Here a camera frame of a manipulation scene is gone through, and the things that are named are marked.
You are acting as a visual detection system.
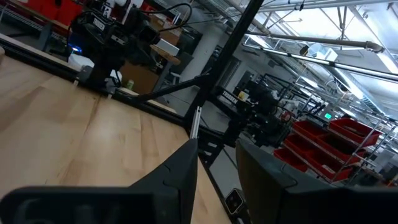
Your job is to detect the red storage bins shelf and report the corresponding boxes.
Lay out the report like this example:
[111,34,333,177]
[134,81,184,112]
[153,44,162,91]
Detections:
[279,114,398,187]

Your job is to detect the white box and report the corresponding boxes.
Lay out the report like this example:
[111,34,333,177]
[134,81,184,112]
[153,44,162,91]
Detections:
[155,37,181,57]

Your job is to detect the red storage bin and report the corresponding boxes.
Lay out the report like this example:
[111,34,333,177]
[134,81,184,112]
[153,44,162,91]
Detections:
[316,133,368,163]
[273,147,309,172]
[328,117,383,147]
[292,119,328,141]
[306,149,354,183]

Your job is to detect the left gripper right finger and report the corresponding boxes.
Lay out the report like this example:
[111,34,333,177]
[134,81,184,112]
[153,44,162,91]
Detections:
[235,141,398,224]

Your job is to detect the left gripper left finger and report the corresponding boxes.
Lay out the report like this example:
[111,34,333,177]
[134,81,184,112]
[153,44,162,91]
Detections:
[0,139,198,224]

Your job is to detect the small table-level camera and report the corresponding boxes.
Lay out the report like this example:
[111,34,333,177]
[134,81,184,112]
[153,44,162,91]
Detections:
[224,187,246,215]

